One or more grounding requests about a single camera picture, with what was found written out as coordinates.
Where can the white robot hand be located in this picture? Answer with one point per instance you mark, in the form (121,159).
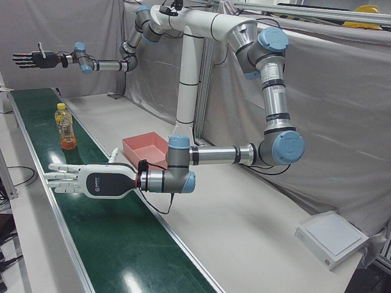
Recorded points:
(104,183)

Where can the black equipment rack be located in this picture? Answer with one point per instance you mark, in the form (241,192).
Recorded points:
(6,226)

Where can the aluminium overhead beam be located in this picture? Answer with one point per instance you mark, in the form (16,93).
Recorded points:
(305,11)

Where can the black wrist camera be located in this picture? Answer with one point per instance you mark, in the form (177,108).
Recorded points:
(142,166)

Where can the grey fabric backdrop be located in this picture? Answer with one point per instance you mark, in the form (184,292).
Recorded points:
(61,24)

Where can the pink plastic basket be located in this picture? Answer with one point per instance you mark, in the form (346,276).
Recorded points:
(149,151)

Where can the grey fabric side curtain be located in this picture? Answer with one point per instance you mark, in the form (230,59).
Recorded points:
(336,107)

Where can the flat white box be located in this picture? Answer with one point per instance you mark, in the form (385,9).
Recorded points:
(333,238)

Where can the aluminium support column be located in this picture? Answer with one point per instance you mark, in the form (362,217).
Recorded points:
(206,91)

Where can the aluminium corner frame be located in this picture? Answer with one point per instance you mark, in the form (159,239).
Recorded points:
(385,253)

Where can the black head camera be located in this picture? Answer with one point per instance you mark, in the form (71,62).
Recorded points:
(168,10)

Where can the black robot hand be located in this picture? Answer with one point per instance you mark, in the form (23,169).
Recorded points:
(46,60)

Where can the green conveyor belt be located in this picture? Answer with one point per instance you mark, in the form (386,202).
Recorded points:
(107,229)

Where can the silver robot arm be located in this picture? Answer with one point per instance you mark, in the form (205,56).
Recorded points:
(273,100)
(107,65)

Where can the aluminium table leg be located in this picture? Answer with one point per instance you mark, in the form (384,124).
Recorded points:
(9,186)

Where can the white robot torso column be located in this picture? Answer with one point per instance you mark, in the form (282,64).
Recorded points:
(189,76)

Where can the yellow hard hat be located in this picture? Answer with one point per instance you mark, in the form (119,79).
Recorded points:
(362,24)
(366,9)

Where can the yellow black striped bar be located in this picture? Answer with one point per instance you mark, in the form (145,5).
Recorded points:
(293,16)

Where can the small white box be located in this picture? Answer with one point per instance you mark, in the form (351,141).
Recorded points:
(4,102)

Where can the orange juice bottle yellow cap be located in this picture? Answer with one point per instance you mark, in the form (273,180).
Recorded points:
(65,128)

